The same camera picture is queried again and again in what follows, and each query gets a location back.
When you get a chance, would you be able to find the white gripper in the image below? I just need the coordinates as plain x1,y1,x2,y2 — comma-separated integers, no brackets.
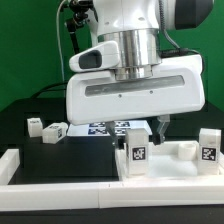
66,41,205,148

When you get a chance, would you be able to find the white square tabletop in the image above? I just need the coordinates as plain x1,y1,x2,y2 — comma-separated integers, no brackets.
115,141,224,181

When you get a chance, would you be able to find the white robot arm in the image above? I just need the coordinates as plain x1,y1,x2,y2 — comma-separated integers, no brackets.
66,0,214,144

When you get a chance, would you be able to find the white marker tag sheet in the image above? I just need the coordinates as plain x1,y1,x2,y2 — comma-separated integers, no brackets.
67,120,152,137

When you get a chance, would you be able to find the white U-shaped obstacle fence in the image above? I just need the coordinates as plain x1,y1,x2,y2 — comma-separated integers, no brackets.
0,149,224,211

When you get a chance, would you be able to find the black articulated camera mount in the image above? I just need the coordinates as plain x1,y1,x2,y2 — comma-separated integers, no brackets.
65,0,95,54

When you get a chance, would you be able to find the white hanging cable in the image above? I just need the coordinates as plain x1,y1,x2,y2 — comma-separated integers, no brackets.
55,0,69,98

